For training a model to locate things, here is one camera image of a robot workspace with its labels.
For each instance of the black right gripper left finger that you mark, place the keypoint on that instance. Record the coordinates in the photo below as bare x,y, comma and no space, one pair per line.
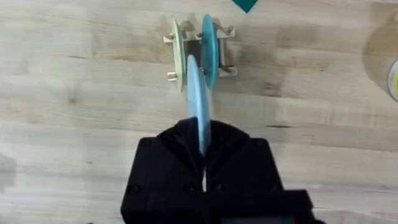
168,168

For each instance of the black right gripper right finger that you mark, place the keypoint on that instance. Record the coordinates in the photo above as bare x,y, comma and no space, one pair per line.
239,165

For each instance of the light blue plate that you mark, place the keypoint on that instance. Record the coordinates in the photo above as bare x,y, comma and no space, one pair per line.
198,102

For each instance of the small wooden peg rack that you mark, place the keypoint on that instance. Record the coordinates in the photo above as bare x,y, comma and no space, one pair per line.
225,51

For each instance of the pale green plate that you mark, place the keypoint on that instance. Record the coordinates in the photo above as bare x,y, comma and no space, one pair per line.
179,54

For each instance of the teal plate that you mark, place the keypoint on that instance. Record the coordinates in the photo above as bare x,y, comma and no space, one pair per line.
210,51

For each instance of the teal green board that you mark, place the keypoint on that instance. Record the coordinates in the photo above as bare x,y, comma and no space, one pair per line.
245,4

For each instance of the tape roll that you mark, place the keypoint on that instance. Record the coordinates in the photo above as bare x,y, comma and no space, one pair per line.
394,81

